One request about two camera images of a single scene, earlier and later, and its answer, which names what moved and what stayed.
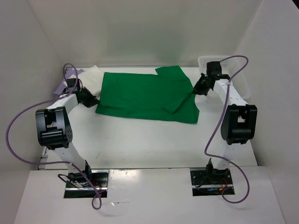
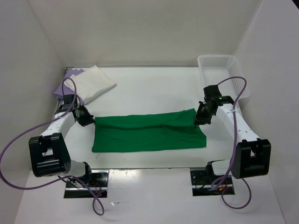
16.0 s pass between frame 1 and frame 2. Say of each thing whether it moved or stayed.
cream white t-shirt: stayed
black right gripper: moved
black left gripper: moved
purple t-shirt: stayed
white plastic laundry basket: stayed
